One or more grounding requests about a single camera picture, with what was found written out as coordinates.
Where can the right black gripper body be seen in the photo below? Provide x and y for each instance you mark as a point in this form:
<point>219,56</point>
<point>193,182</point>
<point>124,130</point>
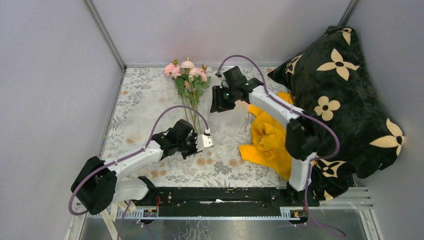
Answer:
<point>232,90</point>

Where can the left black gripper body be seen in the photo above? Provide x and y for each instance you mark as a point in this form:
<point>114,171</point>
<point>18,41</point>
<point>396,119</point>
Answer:
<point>188,146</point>

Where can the pink fake flower stem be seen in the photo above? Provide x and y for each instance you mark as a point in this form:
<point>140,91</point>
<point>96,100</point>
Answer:
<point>191,94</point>
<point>200,83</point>
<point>181,74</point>

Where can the white wrapping paper sheet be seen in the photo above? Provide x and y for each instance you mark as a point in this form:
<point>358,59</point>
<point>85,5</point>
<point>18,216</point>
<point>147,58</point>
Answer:
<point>149,102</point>

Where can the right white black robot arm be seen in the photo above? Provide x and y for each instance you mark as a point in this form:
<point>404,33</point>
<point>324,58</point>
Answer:
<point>302,139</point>

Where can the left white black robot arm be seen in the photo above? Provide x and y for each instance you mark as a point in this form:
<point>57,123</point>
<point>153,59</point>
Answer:
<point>103,182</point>

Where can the floral tablecloth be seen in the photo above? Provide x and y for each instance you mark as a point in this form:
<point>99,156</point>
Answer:
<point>254,175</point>

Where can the yellow garment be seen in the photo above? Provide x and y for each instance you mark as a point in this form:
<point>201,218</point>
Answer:
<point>268,143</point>

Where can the cream printed ribbon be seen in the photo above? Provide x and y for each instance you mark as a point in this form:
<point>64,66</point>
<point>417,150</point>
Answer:
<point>109,216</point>

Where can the black floral pillow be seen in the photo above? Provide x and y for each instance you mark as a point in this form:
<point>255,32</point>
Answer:
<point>330,79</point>

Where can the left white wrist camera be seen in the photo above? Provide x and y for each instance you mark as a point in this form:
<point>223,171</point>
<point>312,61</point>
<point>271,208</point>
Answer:
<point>204,141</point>

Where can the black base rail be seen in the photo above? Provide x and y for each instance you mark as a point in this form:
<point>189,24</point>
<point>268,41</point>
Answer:
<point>203,202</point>

